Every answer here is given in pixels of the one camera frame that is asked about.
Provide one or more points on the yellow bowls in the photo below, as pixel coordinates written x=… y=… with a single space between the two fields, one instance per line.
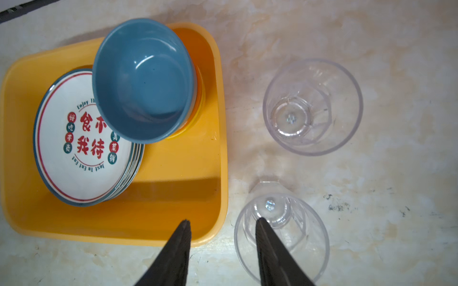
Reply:
x=174 y=135

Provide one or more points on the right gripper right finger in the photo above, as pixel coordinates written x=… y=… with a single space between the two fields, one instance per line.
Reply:
x=277 y=266

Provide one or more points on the yellow plastic bin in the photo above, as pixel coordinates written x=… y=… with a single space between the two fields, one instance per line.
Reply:
x=184 y=177

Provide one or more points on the orange bowl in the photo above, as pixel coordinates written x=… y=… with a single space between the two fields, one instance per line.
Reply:
x=197 y=104

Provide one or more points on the clear cup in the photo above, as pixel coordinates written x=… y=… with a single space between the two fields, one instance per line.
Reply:
x=313 y=107
x=296 y=223

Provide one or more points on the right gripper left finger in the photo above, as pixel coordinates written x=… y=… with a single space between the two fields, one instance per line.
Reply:
x=170 y=267

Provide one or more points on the blue bowl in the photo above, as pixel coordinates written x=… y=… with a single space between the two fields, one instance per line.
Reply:
x=144 y=81

